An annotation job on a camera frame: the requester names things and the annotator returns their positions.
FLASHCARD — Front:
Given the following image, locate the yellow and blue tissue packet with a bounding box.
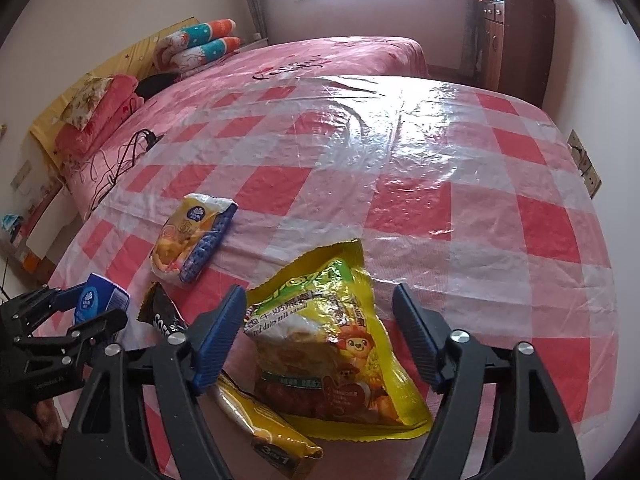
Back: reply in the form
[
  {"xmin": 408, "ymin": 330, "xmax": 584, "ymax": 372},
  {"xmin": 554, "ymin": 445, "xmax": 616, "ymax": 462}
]
[{"xmin": 151, "ymin": 192, "xmax": 238, "ymax": 288}]

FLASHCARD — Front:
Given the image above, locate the large yellow snack bag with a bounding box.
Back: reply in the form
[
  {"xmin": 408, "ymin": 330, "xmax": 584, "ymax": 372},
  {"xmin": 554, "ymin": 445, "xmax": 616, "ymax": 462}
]
[{"xmin": 244, "ymin": 238, "xmax": 433, "ymax": 442}]

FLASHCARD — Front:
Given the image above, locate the person's left hand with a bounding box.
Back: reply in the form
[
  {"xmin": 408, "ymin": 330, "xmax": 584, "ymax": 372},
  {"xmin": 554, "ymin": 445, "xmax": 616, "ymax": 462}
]
[{"xmin": 27, "ymin": 400, "xmax": 68, "ymax": 446}]

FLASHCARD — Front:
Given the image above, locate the pink bed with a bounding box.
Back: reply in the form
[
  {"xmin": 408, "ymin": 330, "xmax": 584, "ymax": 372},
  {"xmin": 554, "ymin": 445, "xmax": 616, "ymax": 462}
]
[{"xmin": 62, "ymin": 35, "xmax": 431, "ymax": 221}]

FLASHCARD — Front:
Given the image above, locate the black snack packet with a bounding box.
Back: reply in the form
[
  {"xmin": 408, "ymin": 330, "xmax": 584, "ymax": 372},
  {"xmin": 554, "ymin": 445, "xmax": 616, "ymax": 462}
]
[{"xmin": 137, "ymin": 281, "xmax": 188, "ymax": 336}]

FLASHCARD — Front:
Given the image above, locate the red checked plastic tablecloth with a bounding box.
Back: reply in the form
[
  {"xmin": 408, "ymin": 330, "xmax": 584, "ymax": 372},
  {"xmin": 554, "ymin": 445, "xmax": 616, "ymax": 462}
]
[{"xmin": 30, "ymin": 74, "xmax": 613, "ymax": 480}]

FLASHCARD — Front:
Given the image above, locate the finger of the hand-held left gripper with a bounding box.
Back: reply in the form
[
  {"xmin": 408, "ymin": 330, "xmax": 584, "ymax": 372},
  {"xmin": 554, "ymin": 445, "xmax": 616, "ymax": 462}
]
[
  {"xmin": 0, "ymin": 285, "xmax": 90, "ymax": 337},
  {"xmin": 15, "ymin": 309, "xmax": 128, "ymax": 366}
]

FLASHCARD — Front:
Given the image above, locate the white bedside table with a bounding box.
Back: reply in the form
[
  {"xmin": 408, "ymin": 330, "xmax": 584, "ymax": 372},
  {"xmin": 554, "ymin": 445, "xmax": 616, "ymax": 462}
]
[{"xmin": 20, "ymin": 180, "xmax": 78, "ymax": 271}]

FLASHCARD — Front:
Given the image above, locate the pale curtain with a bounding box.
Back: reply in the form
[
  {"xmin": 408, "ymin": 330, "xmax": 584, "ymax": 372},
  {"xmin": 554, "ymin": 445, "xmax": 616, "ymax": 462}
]
[{"xmin": 237, "ymin": 0, "xmax": 268, "ymax": 43}]

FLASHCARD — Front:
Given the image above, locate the black cable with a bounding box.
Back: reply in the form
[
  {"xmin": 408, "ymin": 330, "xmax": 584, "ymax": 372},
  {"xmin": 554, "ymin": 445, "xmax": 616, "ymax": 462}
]
[{"xmin": 70, "ymin": 132, "xmax": 151, "ymax": 211}]

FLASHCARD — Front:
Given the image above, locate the wooden cabinet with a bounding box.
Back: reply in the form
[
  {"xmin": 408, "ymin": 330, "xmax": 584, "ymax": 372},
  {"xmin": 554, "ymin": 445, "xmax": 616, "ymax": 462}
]
[{"xmin": 477, "ymin": 0, "xmax": 556, "ymax": 108}]

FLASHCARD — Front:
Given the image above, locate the yellow drink sachet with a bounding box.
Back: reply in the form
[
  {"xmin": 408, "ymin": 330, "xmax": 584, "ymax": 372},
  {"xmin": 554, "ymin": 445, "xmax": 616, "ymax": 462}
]
[{"xmin": 215, "ymin": 370, "xmax": 323, "ymax": 480}]

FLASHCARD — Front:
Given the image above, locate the folded pink blanket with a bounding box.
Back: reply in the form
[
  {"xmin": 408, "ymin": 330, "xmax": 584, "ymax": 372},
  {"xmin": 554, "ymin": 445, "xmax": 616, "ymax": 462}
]
[{"xmin": 54, "ymin": 74, "xmax": 146, "ymax": 161}]

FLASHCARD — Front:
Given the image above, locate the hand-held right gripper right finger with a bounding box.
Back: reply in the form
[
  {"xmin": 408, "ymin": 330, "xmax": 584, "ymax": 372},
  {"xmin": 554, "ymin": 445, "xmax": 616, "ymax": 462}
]
[{"xmin": 391, "ymin": 282, "xmax": 586, "ymax": 480}]

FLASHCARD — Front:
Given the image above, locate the yellow headboard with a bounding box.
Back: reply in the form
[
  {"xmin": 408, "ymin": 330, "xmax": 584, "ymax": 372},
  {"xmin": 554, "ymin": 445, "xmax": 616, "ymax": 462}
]
[{"xmin": 29, "ymin": 17, "xmax": 198, "ymax": 171}]

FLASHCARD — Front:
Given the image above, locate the wall socket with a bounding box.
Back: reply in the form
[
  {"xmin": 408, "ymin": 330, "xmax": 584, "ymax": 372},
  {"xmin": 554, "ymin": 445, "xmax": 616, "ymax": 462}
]
[{"xmin": 567, "ymin": 129, "xmax": 603, "ymax": 200}]

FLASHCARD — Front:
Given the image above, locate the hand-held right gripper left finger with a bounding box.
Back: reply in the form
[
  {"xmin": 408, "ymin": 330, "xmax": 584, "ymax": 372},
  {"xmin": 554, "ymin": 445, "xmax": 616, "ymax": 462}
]
[{"xmin": 59, "ymin": 284, "xmax": 248, "ymax": 480}]

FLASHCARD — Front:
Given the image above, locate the white wall switch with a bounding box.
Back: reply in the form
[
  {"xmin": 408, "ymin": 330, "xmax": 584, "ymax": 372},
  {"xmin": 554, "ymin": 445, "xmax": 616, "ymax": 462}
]
[{"xmin": 11, "ymin": 162, "xmax": 33, "ymax": 191}]

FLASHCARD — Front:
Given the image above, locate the floral pillow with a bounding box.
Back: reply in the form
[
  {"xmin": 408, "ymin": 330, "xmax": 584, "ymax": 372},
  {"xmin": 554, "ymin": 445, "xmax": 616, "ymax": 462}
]
[{"xmin": 60, "ymin": 75, "xmax": 113, "ymax": 128}]

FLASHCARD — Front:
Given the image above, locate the dark cloth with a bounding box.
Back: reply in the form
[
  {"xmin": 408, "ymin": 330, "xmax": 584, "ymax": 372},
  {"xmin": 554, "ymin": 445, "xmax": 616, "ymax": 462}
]
[{"xmin": 136, "ymin": 72, "xmax": 178, "ymax": 100}]

